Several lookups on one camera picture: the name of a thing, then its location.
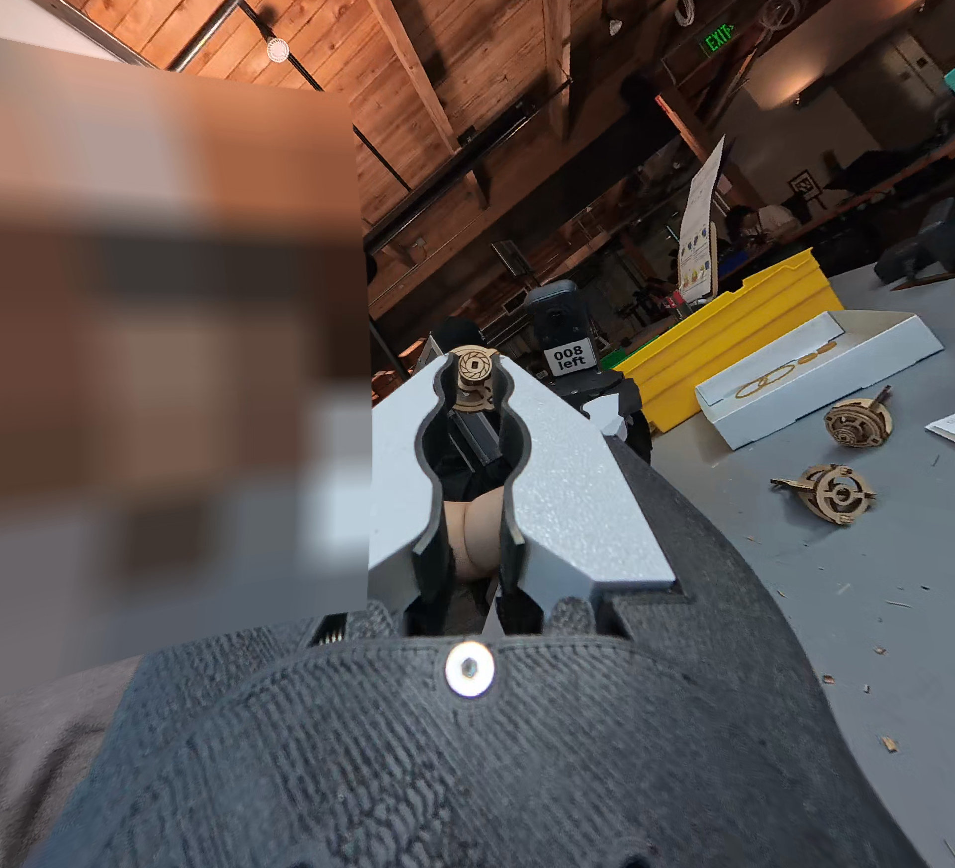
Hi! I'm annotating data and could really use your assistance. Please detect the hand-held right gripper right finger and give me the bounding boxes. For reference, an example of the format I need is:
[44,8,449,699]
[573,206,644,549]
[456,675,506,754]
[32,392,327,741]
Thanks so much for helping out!
[488,352,677,636]

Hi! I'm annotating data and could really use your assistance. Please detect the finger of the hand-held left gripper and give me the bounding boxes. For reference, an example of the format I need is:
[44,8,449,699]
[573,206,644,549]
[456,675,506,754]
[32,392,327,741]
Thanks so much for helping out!
[582,393,629,440]

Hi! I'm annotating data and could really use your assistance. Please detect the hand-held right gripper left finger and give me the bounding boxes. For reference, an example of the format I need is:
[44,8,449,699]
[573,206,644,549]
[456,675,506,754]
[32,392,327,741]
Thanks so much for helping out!
[371,352,458,636]

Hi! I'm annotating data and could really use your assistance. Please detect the small wooden gear assembly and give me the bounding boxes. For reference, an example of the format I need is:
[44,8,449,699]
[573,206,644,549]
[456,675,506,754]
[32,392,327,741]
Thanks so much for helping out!
[450,345,499,413]

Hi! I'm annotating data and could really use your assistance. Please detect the wooden wheel frame with shaft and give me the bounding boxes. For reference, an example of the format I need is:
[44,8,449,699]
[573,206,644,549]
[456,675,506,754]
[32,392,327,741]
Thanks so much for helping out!
[770,464,878,527]

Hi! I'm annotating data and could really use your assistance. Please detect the yellow plastic bin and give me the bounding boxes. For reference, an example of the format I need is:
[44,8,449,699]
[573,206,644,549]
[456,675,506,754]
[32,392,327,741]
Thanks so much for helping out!
[610,248,846,434]

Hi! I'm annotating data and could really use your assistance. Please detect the thin wooden rings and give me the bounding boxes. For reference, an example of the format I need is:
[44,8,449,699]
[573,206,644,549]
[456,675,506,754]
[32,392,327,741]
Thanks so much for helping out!
[735,342,842,401]

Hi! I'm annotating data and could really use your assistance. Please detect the printed poster board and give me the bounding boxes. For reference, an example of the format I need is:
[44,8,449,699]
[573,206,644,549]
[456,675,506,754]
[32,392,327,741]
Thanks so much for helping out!
[675,134,731,306]

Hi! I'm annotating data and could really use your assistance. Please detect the white cardboard box lid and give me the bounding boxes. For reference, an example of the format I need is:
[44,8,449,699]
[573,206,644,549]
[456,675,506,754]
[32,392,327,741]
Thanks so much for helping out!
[694,310,945,451]

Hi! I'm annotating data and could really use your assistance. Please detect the small wooden drum assembly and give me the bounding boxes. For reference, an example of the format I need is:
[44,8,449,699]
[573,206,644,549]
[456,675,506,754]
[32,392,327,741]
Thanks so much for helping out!
[823,385,894,449]

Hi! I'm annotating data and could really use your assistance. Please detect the dark grey device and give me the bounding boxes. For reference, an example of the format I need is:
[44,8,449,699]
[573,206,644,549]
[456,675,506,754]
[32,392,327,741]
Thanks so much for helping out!
[873,200,955,291]

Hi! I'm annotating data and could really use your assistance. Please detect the pale overhead panel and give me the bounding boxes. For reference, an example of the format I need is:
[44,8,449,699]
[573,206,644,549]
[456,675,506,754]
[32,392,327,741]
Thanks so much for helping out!
[0,0,159,70]

